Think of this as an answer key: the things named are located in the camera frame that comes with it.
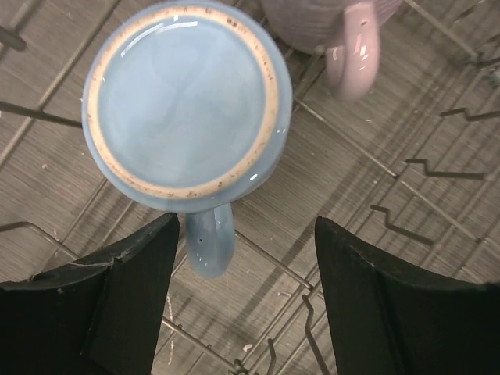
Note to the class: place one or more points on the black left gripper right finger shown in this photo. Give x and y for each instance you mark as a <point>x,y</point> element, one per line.
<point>388,316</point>

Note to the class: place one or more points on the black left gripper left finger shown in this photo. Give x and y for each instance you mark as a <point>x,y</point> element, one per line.
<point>99,315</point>

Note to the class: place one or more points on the blue ceramic mug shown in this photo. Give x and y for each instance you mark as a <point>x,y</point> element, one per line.
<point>186,109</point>

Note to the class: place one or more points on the lilac ceramic mug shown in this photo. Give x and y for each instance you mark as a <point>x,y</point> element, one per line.
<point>348,31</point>

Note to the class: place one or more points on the grey wire dish rack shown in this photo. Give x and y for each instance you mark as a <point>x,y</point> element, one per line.
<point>413,168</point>

